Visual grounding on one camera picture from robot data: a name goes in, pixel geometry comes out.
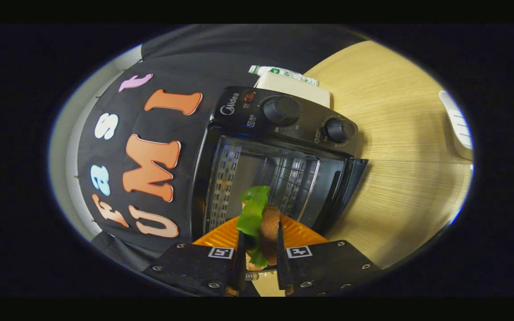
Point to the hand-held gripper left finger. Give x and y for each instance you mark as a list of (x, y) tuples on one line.
[(241, 267)]

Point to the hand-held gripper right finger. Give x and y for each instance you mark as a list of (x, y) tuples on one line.
[(281, 263)]

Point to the lettuce sandwich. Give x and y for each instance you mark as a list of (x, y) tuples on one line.
[(252, 214)]

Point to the black toaster oven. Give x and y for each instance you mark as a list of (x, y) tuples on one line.
[(283, 111)]

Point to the white pop-up toaster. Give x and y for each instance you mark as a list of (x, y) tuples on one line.
[(292, 87)]

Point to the white bottle green label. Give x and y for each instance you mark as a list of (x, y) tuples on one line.
[(283, 72)]

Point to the white ribbed device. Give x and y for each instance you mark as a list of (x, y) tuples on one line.
[(458, 125)]

